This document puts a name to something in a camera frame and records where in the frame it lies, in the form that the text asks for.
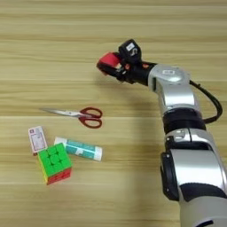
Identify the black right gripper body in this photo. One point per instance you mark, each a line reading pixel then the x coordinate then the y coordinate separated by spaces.
pixel 137 72

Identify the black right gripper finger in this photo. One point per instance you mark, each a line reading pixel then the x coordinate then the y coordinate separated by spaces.
pixel 112 72
pixel 118 56

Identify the red cube block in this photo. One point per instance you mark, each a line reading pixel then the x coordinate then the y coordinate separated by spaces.
pixel 108 60

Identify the white teal glue stick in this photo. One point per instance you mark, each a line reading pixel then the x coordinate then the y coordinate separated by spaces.
pixel 82 148

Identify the green red yellow puzzle cube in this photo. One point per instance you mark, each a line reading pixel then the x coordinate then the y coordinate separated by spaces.
pixel 53 159

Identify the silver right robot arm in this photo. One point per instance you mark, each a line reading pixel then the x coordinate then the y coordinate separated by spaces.
pixel 177 88

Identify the small black white-labelled box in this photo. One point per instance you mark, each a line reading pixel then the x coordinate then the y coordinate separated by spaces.
pixel 130 50

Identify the small red white card box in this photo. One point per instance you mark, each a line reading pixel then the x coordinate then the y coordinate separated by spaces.
pixel 37 140

